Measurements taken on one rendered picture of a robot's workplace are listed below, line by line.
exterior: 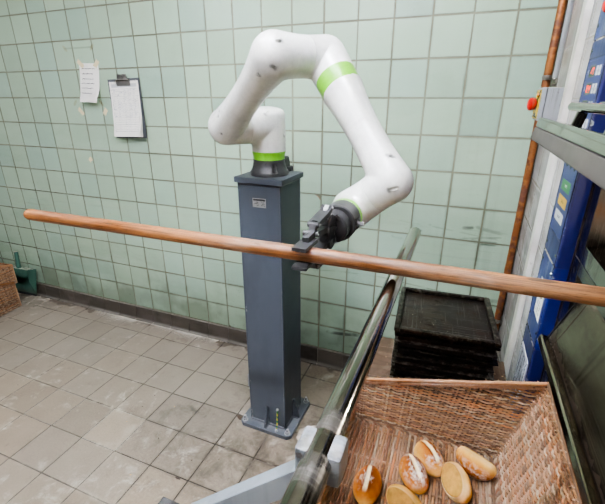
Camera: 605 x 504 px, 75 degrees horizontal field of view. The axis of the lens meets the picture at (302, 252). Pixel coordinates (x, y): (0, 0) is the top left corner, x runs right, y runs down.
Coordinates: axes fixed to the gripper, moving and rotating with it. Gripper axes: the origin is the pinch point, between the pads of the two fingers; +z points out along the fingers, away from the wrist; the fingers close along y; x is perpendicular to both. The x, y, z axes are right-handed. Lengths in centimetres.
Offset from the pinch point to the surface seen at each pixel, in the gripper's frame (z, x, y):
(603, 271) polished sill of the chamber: -16, -53, 2
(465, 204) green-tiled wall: -120, -30, 17
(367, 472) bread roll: -2, -15, 55
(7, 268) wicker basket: -97, 271, 88
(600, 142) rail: 16.0, -39.4, -24.2
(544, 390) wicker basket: -24, -52, 36
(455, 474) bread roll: -9, -35, 55
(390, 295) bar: 7.4, -18.2, 2.1
